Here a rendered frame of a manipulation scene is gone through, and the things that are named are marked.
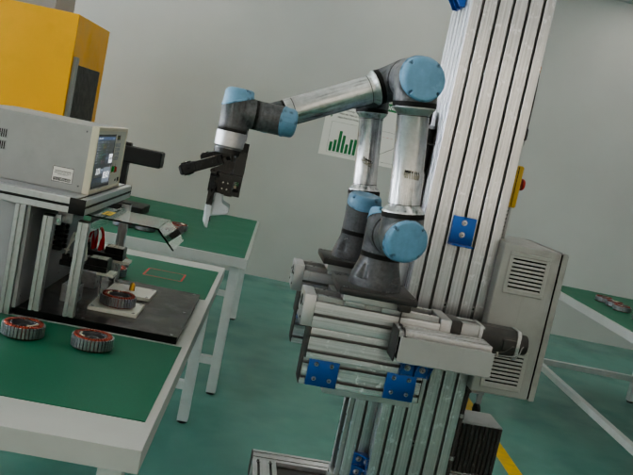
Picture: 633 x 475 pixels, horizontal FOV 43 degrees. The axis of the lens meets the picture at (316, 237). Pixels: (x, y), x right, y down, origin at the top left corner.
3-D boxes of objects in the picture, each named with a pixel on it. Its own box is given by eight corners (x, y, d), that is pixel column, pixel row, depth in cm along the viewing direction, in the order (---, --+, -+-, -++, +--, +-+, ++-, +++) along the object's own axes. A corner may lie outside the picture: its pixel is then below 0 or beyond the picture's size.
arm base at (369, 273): (394, 286, 240) (401, 253, 239) (403, 296, 226) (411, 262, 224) (345, 276, 239) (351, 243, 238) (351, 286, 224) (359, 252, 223)
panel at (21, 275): (74, 270, 297) (89, 189, 293) (15, 307, 231) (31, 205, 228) (72, 269, 297) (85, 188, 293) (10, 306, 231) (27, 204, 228)
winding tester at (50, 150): (118, 186, 284) (128, 128, 281) (88, 195, 240) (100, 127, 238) (7, 163, 281) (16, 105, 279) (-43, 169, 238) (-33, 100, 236)
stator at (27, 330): (-10, 332, 211) (-8, 319, 210) (19, 326, 221) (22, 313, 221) (24, 344, 207) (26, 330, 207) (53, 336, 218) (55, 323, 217)
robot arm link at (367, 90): (410, 55, 229) (244, 101, 221) (422, 53, 218) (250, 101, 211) (419, 95, 231) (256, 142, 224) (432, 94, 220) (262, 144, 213)
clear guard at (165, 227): (184, 240, 263) (186, 222, 262) (173, 251, 239) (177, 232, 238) (84, 221, 261) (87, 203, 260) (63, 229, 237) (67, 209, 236)
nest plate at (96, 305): (144, 307, 261) (144, 304, 261) (136, 319, 247) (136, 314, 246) (98, 299, 260) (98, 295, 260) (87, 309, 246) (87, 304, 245)
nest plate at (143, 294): (155, 293, 285) (156, 289, 285) (149, 302, 271) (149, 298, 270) (114, 285, 284) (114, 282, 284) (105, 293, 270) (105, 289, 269)
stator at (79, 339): (107, 341, 224) (110, 329, 223) (116, 354, 214) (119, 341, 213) (66, 338, 219) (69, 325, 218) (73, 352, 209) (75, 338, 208)
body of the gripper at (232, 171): (237, 200, 202) (248, 153, 201) (203, 193, 201) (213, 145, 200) (238, 198, 210) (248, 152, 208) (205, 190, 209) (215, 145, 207)
